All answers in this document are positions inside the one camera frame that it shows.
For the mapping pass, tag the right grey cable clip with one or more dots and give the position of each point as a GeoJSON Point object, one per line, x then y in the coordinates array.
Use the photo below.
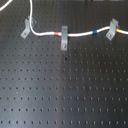
{"type": "Point", "coordinates": [114, 24]}

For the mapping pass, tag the grey cable clip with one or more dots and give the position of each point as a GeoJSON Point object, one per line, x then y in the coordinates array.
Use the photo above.
{"type": "Point", "coordinates": [64, 38]}
{"type": "Point", "coordinates": [27, 29]}
{"type": "Point", "coordinates": [114, 24]}

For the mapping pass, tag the middle grey cable clip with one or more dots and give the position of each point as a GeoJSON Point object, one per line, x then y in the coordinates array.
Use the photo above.
{"type": "Point", "coordinates": [64, 38]}

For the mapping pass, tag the left grey cable clip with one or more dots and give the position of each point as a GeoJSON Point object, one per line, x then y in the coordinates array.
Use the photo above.
{"type": "Point", "coordinates": [27, 29]}

